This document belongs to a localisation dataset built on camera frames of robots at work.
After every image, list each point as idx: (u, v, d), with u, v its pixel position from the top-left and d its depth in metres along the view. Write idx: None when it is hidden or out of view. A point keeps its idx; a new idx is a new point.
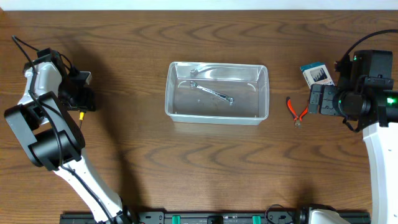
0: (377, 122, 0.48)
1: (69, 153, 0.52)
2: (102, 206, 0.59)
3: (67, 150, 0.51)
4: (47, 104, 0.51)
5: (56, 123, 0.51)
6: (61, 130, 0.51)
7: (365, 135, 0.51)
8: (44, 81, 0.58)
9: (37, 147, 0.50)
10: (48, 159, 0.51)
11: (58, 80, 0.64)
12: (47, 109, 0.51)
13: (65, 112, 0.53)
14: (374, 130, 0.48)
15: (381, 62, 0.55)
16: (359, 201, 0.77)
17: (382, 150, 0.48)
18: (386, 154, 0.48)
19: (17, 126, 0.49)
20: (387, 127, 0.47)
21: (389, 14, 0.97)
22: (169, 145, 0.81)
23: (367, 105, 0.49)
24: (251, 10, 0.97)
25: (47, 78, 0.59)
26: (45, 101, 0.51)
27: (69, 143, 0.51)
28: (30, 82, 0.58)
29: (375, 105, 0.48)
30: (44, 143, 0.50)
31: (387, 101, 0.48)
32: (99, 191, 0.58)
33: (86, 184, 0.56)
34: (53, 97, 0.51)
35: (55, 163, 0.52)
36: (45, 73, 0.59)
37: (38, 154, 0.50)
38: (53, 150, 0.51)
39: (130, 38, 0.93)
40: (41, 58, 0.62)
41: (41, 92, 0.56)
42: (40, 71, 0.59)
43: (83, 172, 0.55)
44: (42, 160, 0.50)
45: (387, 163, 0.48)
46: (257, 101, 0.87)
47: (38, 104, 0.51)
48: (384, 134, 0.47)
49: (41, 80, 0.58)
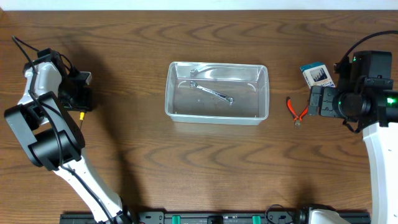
0: (377, 122, 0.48)
1: (69, 153, 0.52)
2: (102, 207, 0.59)
3: (67, 150, 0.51)
4: (47, 104, 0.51)
5: (56, 122, 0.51)
6: (61, 130, 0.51)
7: (366, 135, 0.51)
8: (44, 82, 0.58)
9: (37, 147, 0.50)
10: (48, 159, 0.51)
11: (58, 81, 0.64)
12: (47, 109, 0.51)
13: (65, 111, 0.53)
14: (374, 130, 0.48)
15: (380, 62, 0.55)
16: (359, 201, 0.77)
17: (382, 150, 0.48)
18: (386, 154, 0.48)
19: (17, 126, 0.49)
20: (387, 127, 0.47)
21: (390, 14, 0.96)
22: (169, 145, 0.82)
23: (366, 104, 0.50)
24: (251, 10, 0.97)
25: (47, 78, 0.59)
26: (45, 101, 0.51)
27: (69, 143, 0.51)
28: (30, 82, 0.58)
29: (375, 105, 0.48)
30: (44, 142, 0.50)
31: (387, 101, 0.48)
32: (99, 191, 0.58)
33: (85, 183, 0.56)
34: (54, 97, 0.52)
35: (55, 163, 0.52)
36: (45, 73, 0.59)
37: (38, 154, 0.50)
38: (53, 150, 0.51)
39: (130, 38, 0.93)
40: (41, 60, 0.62)
41: (41, 92, 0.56)
42: (40, 71, 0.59)
43: (83, 172, 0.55)
44: (41, 160, 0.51)
45: (387, 163, 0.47)
46: (257, 101, 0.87)
47: (38, 104, 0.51)
48: (384, 134, 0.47)
49: (41, 80, 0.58)
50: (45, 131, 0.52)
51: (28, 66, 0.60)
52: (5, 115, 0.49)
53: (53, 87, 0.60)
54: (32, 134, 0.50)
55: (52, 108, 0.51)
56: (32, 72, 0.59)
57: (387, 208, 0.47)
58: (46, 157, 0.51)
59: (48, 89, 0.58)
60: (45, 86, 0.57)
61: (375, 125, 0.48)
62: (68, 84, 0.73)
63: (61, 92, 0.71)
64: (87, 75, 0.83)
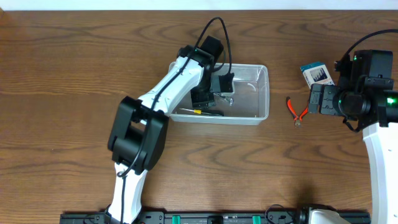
0: (377, 122, 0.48)
1: (137, 163, 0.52)
2: (120, 219, 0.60)
3: (137, 162, 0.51)
4: (154, 126, 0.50)
5: (148, 142, 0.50)
6: (146, 150, 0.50)
7: (365, 135, 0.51)
8: (175, 86, 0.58)
9: (120, 142, 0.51)
10: (119, 155, 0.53)
11: (194, 82, 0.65)
12: (152, 127, 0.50)
13: (164, 134, 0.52)
14: (374, 130, 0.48)
15: (380, 62, 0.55)
16: (359, 201, 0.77)
17: (382, 150, 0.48)
18: (386, 154, 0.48)
19: (121, 119, 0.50)
20: (387, 127, 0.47)
21: (390, 14, 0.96)
22: (170, 144, 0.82)
23: (367, 105, 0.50)
24: (251, 10, 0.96)
25: (186, 79, 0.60)
26: (157, 122, 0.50)
27: (143, 160, 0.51)
28: (177, 70, 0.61)
29: (375, 105, 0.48)
30: (126, 142, 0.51)
31: (387, 101, 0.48)
32: (129, 206, 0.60)
33: (124, 190, 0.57)
34: (164, 124, 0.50)
35: (120, 160, 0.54)
36: (193, 73, 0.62)
37: (119, 144, 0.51)
38: (129, 152, 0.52)
39: (148, 46, 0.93)
40: (194, 57, 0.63)
41: (171, 87, 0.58)
42: (183, 73, 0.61)
43: (134, 178, 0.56)
44: (118, 149, 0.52)
45: (387, 162, 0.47)
46: (257, 101, 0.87)
47: (159, 96, 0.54)
48: (384, 134, 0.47)
49: (183, 80, 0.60)
50: (136, 134, 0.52)
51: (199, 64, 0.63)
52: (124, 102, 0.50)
53: (182, 84, 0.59)
54: (124, 130, 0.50)
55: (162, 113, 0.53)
56: (180, 69, 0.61)
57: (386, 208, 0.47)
58: (120, 151, 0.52)
59: (179, 86, 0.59)
60: (182, 84, 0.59)
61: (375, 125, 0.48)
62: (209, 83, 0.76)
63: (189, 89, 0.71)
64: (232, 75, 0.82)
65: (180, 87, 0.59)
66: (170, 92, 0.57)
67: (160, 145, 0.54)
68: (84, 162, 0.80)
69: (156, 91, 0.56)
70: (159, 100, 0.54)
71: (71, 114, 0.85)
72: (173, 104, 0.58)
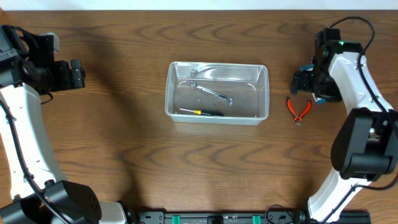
0: (336, 55, 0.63)
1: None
2: None
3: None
4: (57, 199, 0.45)
5: (67, 209, 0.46)
6: (73, 213, 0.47)
7: (334, 73, 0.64)
8: (24, 138, 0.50)
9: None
10: None
11: (36, 99, 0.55)
12: (56, 202, 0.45)
13: (73, 188, 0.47)
14: (336, 62, 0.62)
15: (332, 33, 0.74)
16: (359, 201, 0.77)
17: (341, 62, 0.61)
18: (344, 63, 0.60)
19: None
20: (342, 54, 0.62)
21: (390, 14, 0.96)
22: (169, 144, 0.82)
23: (326, 51, 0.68)
24: (250, 10, 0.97)
25: (26, 122, 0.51)
26: (55, 195, 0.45)
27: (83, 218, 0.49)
28: (5, 123, 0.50)
29: (331, 46, 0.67)
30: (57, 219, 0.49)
31: (340, 43, 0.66)
32: None
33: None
34: (66, 189, 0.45)
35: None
36: (4, 117, 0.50)
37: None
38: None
39: (148, 45, 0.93)
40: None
41: (26, 139, 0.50)
42: (15, 118, 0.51)
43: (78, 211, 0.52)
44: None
45: (347, 68, 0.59)
46: (257, 101, 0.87)
47: (25, 172, 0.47)
48: (341, 58, 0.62)
49: (23, 126, 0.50)
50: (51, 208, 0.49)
51: (13, 85, 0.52)
52: (4, 217, 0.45)
53: (27, 132, 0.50)
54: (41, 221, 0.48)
55: (52, 180, 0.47)
56: (7, 113, 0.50)
57: (369, 92, 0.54)
58: None
59: (6, 149, 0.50)
60: (22, 131, 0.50)
61: (334, 59, 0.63)
62: (56, 73, 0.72)
63: (81, 85, 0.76)
64: (55, 40, 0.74)
65: (27, 140, 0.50)
66: (30, 153, 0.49)
67: (84, 192, 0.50)
68: (84, 162, 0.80)
69: (17, 169, 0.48)
70: (33, 173, 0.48)
71: (71, 113, 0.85)
72: (46, 148, 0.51)
